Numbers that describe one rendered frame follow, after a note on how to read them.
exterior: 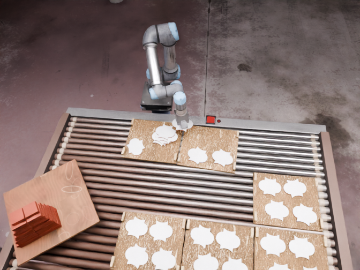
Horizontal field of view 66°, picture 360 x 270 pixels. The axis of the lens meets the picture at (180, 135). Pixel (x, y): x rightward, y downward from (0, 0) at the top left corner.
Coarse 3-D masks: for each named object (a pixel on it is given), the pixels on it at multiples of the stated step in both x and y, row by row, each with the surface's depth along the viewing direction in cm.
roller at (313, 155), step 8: (64, 136) 222; (72, 136) 221; (80, 136) 220; (88, 136) 219; (96, 136) 218; (104, 136) 218; (112, 136) 217; (248, 152) 204; (256, 152) 203; (264, 152) 202; (272, 152) 201; (280, 152) 200; (288, 152) 200; (296, 152) 199; (304, 152) 199; (312, 152) 199
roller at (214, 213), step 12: (108, 204) 189; (120, 204) 188; (132, 204) 187; (144, 204) 186; (156, 204) 186; (216, 216) 180; (228, 216) 178; (240, 216) 177; (252, 216) 177; (324, 228) 171
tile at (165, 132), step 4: (160, 128) 210; (164, 128) 210; (168, 128) 210; (156, 132) 208; (160, 132) 208; (164, 132) 208; (168, 132) 207; (172, 132) 207; (160, 136) 206; (164, 136) 206; (168, 136) 206; (172, 136) 205
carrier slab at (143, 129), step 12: (144, 120) 222; (132, 132) 216; (144, 132) 215; (180, 132) 213; (144, 144) 209; (156, 144) 209; (168, 144) 208; (132, 156) 204; (144, 156) 204; (156, 156) 203; (168, 156) 202
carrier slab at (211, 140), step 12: (192, 132) 212; (204, 132) 212; (216, 132) 211; (228, 132) 210; (192, 144) 207; (204, 144) 206; (216, 144) 205; (228, 144) 205; (204, 168) 196; (216, 168) 195; (228, 168) 194
